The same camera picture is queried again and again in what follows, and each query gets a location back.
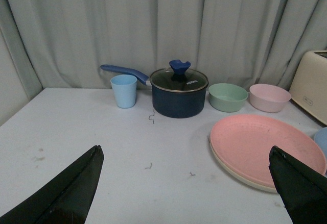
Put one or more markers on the pink plastic plate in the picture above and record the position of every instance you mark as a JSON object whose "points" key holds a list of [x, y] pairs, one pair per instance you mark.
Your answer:
{"points": [[242, 143]]}

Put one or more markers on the dark blue saucepan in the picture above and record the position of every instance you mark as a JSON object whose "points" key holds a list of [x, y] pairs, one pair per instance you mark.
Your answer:
{"points": [[169, 104]]}

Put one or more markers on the pink plastic bowl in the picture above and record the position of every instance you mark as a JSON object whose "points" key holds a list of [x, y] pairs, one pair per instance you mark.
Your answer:
{"points": [[268, 98]]}

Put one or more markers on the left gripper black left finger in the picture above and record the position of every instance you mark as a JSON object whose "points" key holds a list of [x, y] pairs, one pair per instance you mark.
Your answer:
{"points": [[66, 198]]}

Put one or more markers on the glass pot lid blue knob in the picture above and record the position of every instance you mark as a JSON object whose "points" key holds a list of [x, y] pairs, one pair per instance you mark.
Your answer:
{"points": [[179, 77]]}

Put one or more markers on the blue plastic plate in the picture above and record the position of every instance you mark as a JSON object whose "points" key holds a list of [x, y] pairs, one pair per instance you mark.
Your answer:
{"points": [[320, 138]]}

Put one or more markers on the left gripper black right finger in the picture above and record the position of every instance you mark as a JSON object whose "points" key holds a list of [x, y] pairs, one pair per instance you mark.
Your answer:
{"points": [[302, 189]]}

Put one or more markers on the grey-green curtain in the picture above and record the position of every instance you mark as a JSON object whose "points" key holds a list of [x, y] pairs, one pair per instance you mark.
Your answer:
{"points": [[62, 43]]}

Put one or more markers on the cream two-slot toaster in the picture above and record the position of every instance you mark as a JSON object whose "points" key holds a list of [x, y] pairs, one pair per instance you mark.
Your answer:
{"points": [[308, 88]]}

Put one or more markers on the green plastic bowl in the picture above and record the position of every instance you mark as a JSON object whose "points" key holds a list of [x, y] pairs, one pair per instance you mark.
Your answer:
{"points": [[227, 97]]}

